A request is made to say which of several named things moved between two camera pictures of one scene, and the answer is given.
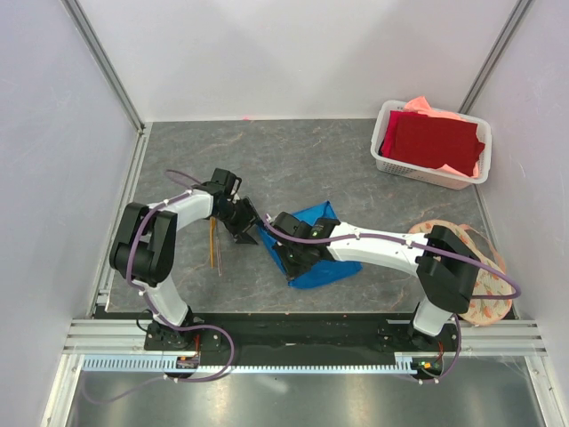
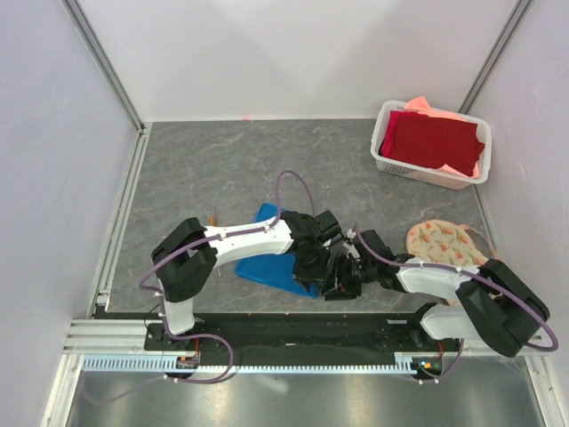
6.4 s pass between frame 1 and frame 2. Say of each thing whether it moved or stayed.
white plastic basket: stayed
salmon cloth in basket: stayed
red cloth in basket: stayed
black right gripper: moved
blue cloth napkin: moved
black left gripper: moved
